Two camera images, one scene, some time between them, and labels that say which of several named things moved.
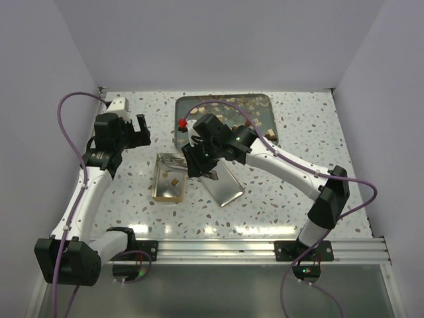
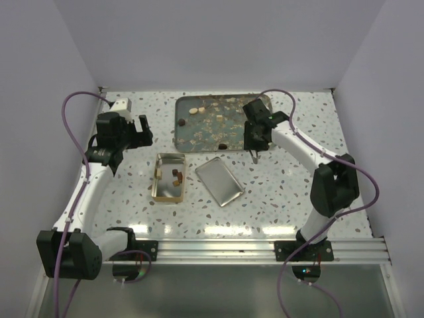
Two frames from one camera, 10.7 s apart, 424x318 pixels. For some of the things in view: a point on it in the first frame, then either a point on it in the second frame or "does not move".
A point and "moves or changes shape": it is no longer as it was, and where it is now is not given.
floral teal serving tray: x=256 y=110 does not move
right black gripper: x=196 y=167 -> x=249 y=143
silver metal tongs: x=180 y=164 moves or changes shape
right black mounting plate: x=291 y=250 does not move
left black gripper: x=138 y=138 does not move
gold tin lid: x=222 y=184 does not move
